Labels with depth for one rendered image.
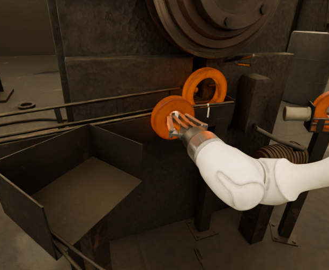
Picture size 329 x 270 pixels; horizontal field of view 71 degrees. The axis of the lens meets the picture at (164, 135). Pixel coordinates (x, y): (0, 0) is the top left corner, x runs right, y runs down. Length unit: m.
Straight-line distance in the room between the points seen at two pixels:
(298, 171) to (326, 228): 1.04
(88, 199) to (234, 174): 0.35
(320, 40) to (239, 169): 3.06
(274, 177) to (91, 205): 0.43
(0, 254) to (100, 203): 0.88
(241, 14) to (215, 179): 0.50
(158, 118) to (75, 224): 0.39
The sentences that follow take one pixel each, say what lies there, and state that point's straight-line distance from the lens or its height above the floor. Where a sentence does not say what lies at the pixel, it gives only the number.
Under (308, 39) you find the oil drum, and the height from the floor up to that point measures 0.80.
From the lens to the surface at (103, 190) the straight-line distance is 0.63.
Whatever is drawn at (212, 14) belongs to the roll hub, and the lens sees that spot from 0.73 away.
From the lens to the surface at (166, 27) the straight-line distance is 0.76.
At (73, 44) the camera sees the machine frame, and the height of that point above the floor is 0.91.
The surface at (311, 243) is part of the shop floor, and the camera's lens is 1.50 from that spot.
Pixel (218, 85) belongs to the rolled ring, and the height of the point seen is 0.77.
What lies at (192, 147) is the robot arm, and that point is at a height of 0.71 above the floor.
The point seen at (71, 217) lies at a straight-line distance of 0.59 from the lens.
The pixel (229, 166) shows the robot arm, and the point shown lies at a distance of 0.49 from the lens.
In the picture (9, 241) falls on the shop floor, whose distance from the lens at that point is 1.45.
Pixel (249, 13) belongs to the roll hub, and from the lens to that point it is 0.80.
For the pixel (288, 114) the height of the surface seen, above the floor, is 0.67.
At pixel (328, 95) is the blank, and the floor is 0.76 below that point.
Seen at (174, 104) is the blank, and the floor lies 0.75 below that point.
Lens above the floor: 1.01
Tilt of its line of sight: 27 degrees down
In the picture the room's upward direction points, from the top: 2 degrees clockwise
